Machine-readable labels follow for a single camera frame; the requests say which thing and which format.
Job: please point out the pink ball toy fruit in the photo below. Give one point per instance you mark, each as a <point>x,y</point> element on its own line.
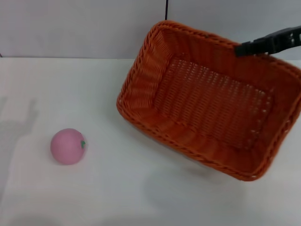
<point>67,147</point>

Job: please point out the orange woven plastic basket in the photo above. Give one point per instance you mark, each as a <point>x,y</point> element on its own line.
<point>211,110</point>

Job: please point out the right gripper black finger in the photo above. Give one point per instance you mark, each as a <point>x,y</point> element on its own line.
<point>265,46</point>

